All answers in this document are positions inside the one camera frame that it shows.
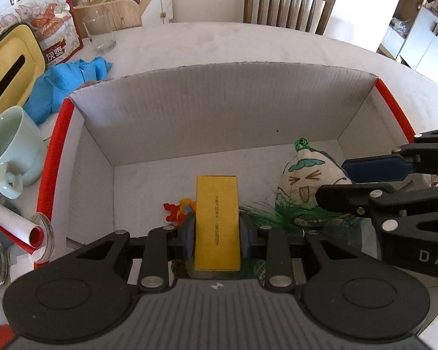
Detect printed pouch with green tassel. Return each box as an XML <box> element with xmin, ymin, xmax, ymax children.
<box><xmin>239</xmin><ymin>138</ymin><xmax>378</xmax><ymax>261</ymax></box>

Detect blue cloth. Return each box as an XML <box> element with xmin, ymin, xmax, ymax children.
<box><xmin>23</xmin><ymin>56</ymin><xmax>114</xmax><ymax>125</ymax></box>

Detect drinking glass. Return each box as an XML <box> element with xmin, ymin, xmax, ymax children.
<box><xmin>82</xmin><ymin>7</ymin><xmax>117</xmax><ymax>53</ymax></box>

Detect clear plastic cup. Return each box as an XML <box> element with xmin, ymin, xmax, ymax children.
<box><xmin>31</xmin><ymin>212</ymin><xmax>55</xmax><ymax>263</ymax></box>

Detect rolled white paper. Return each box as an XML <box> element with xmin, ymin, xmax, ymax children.
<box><xmin>0</xmin><ymin>193</ymin><xmax>44</xmax><ymax>254</ymax></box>

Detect yellow tissue box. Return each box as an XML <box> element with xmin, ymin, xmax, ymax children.
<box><xmin>0</xmin><ymin>23</ymin><xmax>46</xmax><ymax>126</ymax></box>

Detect red white cardboard box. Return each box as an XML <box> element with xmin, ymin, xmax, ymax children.
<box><xmin>36</xmin><ymin>61</ymin><xmax>417</xmax><ymax>285</ymax></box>

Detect mint green mug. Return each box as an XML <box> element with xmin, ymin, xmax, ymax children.
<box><xmin>0</xmin><ymin>106</ymin><xmax>46</xmax><ymax>199</ymax></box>

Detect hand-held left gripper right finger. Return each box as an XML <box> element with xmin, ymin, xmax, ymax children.
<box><xmin>239</xmin><ymin>213</ymin><xmax>398</xmax><ymax>293</ymax></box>

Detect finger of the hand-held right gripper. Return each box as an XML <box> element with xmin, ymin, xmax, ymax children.
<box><xmin>316</xmin><ymin>182</ymin><xmax>409</xmax><ymax>220</ymax></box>
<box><xmin>341</xmin><ymin>127</ymin><xmax>438</xmax><ymax>183</ymax></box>

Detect orange toy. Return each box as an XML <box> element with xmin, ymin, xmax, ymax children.
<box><xmin>163</xmin><ymin>199</ymin><xmax>197</xmax><ymax>223</ymax></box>

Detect printed snack bag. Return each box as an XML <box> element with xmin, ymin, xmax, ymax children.
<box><xmin>0</xmin><ymin>0</ymin><xmax>84</xmax><ymax>67</ymax></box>

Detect white wooden wall cabinet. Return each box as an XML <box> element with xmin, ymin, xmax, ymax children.
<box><xmin>376</xmin><ymin>0</ymin><xmax>438</xmax><ymax>88</ymax></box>

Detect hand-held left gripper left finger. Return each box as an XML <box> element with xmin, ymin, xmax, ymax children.
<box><xmin>36</xmin><ymin>213</ymin><xmax>197</xmax><ymax>293</ymax></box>

